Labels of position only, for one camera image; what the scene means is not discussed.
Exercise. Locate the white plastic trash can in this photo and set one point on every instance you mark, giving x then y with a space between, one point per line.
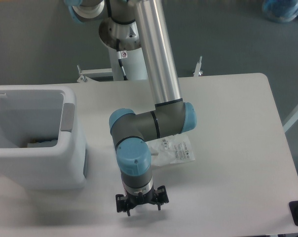
41 112

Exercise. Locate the crushed clear plastic bottle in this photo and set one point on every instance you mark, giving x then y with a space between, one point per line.
136 195

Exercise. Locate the crumpled clear plastic bag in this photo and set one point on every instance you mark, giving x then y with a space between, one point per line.
169 150

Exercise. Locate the trash inside can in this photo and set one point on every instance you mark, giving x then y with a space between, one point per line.
42 143

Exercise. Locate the white pedestal base frame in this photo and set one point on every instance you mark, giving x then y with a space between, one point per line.
117 74

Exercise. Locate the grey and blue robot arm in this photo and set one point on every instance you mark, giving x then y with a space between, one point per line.
171 116

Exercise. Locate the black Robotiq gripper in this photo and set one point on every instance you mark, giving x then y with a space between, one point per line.
156 197

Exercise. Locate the blue plastic bag on floor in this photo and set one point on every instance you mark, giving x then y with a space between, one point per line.
280 11

